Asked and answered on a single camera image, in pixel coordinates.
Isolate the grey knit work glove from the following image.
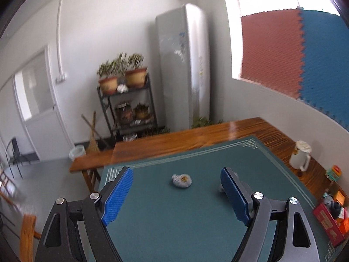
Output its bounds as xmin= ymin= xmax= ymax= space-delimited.
xmin=323 ymin=195 xmax=348 ymax=219

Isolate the red cardboard box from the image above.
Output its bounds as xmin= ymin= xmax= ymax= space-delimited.
xmin=312 ymin=181 xmax=349 ymax=248

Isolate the orange toy piece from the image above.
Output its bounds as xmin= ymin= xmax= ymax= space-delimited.
xmin=337 ymin=217 xmax=349 ymax=235

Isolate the wooden chair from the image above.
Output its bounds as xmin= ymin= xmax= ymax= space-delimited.
xmin=1 ymin=168 xmax=41 ymax=261

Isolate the colourful toy cash register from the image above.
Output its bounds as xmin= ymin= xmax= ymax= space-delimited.
xmin=326 ymin=165 xmax=342 ymax=182

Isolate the white waste bin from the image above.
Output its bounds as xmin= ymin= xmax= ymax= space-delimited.
xmin=69 ymin=145 xmax=86 ymax=161

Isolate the black chair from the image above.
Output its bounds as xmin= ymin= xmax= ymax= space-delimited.
xmin=5 ymin=137 xmax=31 ymax=178

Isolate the straw broom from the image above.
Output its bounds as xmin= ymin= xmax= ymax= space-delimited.
xmin=81 ymin=111 xmax=109 ymax=154

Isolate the green table mat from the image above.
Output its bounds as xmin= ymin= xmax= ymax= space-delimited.
xmin=108 ymin=137 xmax=339 ymax=261

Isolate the dark rolled sock ball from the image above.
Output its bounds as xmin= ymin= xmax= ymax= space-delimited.
xmin=171 ymin=174 xmax=192 ymax=189

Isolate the black metal plant shelf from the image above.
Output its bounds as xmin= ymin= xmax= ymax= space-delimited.
xmin=97 ymin=75 xmax=158 ymax=143

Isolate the white door with window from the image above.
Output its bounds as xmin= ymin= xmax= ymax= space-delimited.
xmin=14 ymin=47 xmax=73 ymax=161

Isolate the left potted plant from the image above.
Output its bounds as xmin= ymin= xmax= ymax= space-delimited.
xmin=96 ymin=59 xmax=124 ymax=95

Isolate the potted plant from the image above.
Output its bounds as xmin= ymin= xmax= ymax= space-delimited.
xmin=121 ymin=53 xmax=147 ymax=88
xmin=96 ymin=59 xmax=124 ymax=95

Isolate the right potted plant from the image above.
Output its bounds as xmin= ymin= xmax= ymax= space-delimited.
xmin=121 ymin=53 xmax=147 ymax=88

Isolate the white standing air conditioner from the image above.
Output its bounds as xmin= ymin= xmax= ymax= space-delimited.
xmin=156 ymin=3 xmax=210 ymax=132

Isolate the blue foam wall mat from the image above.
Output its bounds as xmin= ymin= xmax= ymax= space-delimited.
xmin=300 ymin=10 xmax=348 ymax=129

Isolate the red foam wall mat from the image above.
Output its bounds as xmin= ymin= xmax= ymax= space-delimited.
xmin=241 ymin=9 xmax=304 ymax=99

